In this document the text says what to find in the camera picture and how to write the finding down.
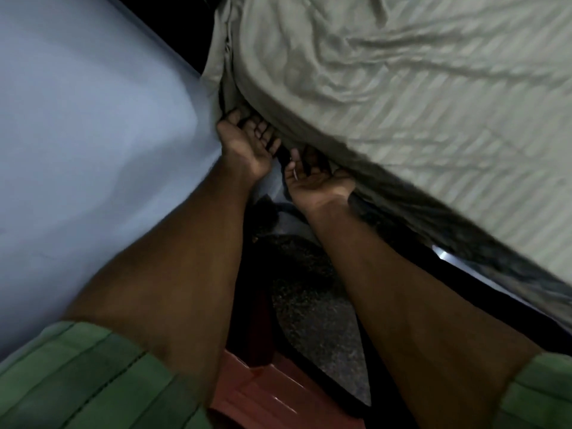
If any person's right forearm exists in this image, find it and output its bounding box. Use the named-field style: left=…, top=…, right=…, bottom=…
left=302, top=195, right=545, bottom=429

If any dark bed frame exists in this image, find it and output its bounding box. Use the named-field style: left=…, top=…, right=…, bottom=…
left=357, top=228, right=572, bottom=355

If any person's left forearm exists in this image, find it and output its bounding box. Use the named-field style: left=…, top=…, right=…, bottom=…
left=62, top=158, right=269, bottom=407

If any green striped shirt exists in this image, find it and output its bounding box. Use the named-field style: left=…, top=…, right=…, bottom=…
left=0, top=321, right=572, bottom=429

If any beige striped bed sheet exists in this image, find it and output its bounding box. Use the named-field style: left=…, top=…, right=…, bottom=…
left=200, top=0, right=572, bottom=282

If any person's left hand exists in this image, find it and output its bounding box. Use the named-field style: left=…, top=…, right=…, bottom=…
left=216, top=108, right=282, bottom=183

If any red plastic stool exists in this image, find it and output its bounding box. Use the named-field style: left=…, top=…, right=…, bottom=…
left=209, top=350, right=355, bottom=429

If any person's right hand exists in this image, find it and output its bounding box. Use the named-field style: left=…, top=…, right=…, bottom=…
left=284, top=146, right=357, bottom=215

